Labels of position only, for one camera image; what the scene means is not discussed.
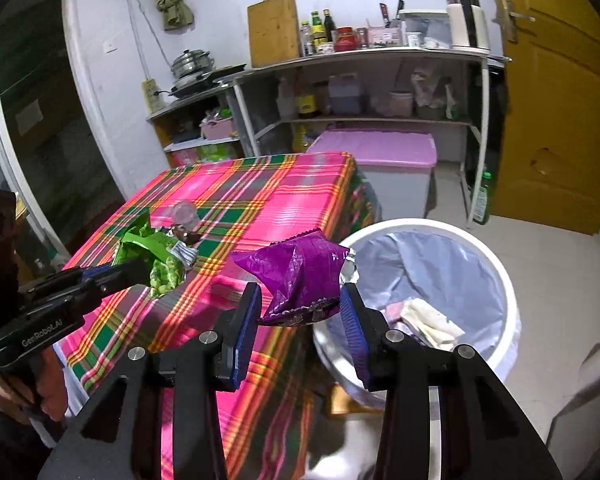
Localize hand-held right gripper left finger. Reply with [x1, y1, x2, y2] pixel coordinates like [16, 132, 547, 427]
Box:
[51, 281, 262, 480]

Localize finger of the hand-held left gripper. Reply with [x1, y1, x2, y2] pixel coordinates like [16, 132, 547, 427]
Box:
[77, 259, 152, 301]

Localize pink utensil holder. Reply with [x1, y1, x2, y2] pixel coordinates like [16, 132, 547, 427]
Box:
[367, 25, 406, 48]

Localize green snack packet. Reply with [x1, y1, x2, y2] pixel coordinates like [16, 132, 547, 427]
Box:
[111, 212, 198, 298]

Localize purple snack packet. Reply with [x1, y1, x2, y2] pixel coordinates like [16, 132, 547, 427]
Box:
[230, 229, 358, 328]

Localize black induction cooker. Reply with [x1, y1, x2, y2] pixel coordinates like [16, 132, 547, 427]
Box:
[167, 62, 248, 98]

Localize yellow cooking oil bottle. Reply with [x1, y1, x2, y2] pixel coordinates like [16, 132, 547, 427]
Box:
[291, 122, 313, 153]

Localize blue-grey plastic jug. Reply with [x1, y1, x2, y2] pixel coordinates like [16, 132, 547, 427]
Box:
[327, 74, 365, 116]

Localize yellow wooden door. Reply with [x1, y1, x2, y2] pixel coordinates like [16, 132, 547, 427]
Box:
[482, 0, 600, 236]

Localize pink plaid tablecloth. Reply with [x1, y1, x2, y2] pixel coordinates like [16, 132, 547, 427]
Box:
[60, 152, 381, 480]

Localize white electric kettle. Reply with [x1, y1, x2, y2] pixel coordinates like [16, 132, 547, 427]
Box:
[445, 0, 491, 52]

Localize pink plastic basket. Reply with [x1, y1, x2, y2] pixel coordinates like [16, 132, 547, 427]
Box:
[200, 115, 241, 141]

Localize white trash bin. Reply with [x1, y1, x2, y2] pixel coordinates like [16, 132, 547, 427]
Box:
[311, 217, 523, 480]
[325, 230, 511, 401]

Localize wooden cutting board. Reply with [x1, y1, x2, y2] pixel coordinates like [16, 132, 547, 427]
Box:
[246, 0, 301, 68]

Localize person's left hand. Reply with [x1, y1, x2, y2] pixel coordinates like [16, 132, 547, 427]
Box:
[22, 347, 70, 422]

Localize clear plastic cup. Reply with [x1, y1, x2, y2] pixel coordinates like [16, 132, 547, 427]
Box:
[170, 200, 201, 228]

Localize small metal shelf rack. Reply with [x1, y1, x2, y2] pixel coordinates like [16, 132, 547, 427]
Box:
[147, 85, 246, 168]

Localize green food packages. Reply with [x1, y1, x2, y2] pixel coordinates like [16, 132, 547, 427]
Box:
[197, 142, 241, 163]

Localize white tissue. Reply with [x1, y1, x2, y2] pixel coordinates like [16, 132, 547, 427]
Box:
[400, 297, 466, 351]

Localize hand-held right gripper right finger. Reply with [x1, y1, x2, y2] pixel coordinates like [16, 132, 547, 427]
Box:
[339, 282, 565, 480]

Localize clear plastic container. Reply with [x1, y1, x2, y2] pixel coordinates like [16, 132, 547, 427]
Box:
[399, 8, 453, 50]

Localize green glass bottle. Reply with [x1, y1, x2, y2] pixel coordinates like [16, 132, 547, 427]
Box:
[470, 165, 493, 226]

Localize crumpled plastic bag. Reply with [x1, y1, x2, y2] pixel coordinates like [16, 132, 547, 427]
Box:
[411, 72, 453, 111]

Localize storage box with pink lid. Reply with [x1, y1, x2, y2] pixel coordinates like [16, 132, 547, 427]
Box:
[305, 129, 438, 221]

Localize large metal shelf rack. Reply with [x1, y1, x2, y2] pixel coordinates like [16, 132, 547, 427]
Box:
[230, 47, 506, 231]

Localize green bottle with yellow label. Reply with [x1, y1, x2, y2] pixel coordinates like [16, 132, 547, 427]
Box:
[311, 10, 328, 46]

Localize small white bucket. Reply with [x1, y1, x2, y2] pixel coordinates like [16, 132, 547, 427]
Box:
[389, 90, 415, 117]

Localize pale pink paper box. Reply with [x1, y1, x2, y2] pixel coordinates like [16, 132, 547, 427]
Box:
[384, 302, 410, 328]

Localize steel pot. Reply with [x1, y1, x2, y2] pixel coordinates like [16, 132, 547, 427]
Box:
[170, 49, 216, 81]

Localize yellow power strip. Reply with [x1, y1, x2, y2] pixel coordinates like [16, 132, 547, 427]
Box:
[141, 78, 165, 116]

